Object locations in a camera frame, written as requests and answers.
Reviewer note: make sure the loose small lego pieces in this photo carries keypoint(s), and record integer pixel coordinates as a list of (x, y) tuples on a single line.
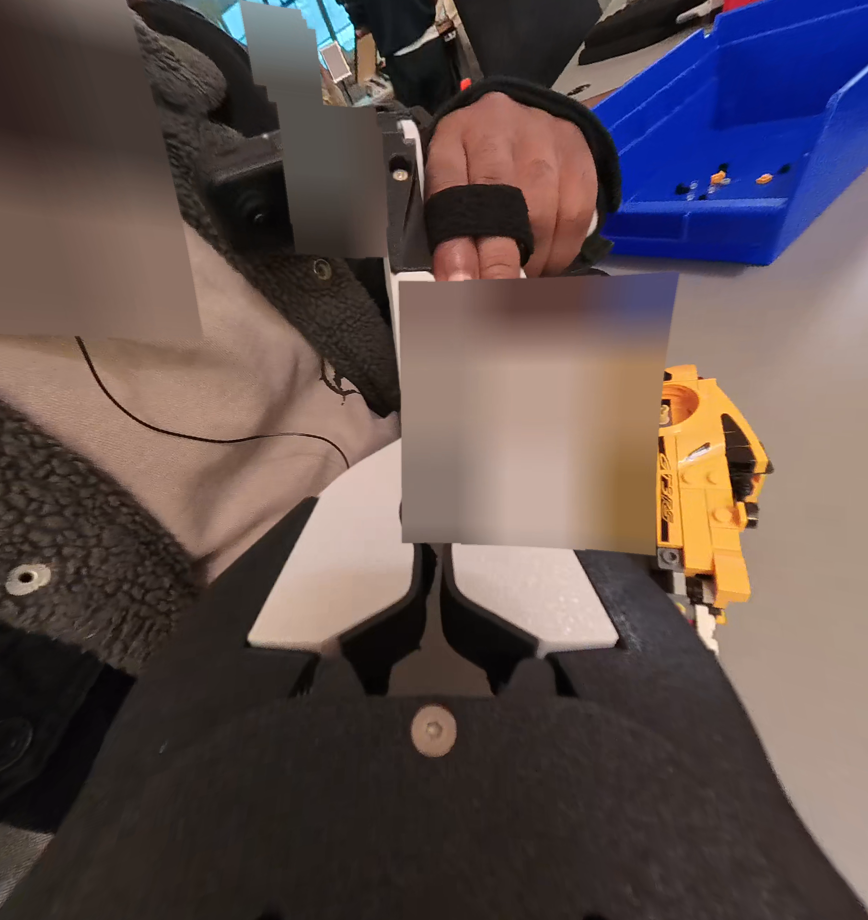
[(719, 177)]

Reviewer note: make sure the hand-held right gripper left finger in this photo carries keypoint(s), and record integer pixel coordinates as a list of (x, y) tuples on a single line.
[(333, 575)]

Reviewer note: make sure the blue plastic bin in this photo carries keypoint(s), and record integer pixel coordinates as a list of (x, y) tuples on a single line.
[(764, 100)]

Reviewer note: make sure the black trousers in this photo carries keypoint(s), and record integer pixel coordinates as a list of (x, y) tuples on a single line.
[(38, 719)]

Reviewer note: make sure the yellow lego car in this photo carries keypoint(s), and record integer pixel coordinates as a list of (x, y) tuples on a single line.
[(707, 503)]

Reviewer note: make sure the person's left hand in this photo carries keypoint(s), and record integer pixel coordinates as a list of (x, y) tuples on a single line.
[(505, 151)]

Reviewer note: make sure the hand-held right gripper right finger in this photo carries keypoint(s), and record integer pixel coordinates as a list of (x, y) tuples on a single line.
[(534, 596)]

